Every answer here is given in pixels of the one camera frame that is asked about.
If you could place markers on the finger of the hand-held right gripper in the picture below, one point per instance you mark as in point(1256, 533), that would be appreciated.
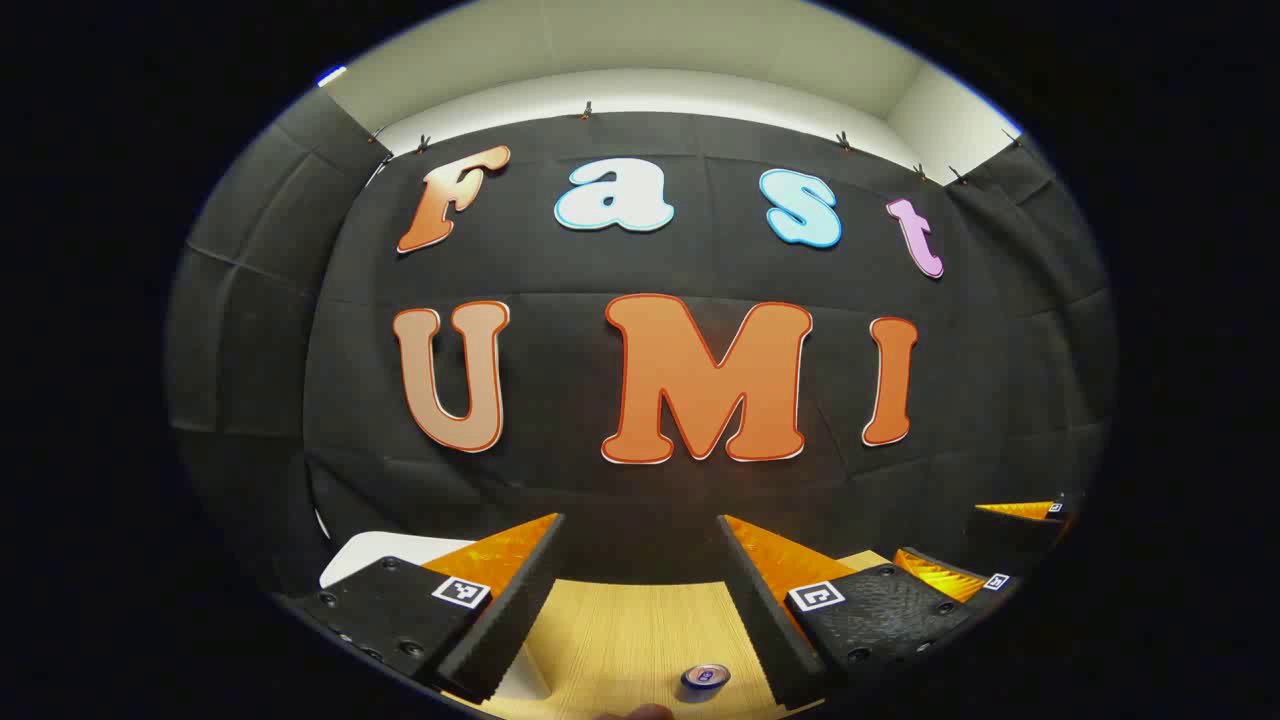
point(950, 580)
point(1015, 540)

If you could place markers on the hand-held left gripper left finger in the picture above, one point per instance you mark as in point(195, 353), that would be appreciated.
point(510, 620)

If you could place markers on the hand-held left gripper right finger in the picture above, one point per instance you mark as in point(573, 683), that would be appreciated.
point(765, 630)

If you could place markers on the silver blue pop can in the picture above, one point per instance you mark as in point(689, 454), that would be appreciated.
point(706, 677)

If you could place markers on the white desktop garbage bin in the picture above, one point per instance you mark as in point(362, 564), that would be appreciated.
point(375, 550)

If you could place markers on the wooden desktop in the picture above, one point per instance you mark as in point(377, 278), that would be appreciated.
point(620, 630)

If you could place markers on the black backdrop cloth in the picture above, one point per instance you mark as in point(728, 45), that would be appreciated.
point(540, 260)

